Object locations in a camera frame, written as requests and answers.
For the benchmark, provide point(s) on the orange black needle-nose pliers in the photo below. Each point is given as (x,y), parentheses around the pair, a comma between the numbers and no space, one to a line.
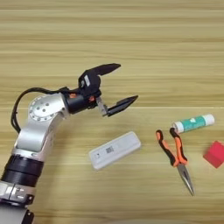
(167,150)

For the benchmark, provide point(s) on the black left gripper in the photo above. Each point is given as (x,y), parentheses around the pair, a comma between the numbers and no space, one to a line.
(77,103)

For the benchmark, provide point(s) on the white rectangular plastic device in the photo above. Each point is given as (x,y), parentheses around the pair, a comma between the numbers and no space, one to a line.
(116,150)

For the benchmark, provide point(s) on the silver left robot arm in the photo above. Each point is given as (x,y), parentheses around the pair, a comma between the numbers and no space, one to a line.
(35,137)

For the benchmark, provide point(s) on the red cube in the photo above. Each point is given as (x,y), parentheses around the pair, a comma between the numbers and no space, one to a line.
(215,154)

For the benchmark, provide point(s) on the white green glue stick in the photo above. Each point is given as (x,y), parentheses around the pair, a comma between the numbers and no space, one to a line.
(192,124)

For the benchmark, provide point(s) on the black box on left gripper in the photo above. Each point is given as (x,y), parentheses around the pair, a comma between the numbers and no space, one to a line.
(89,81)

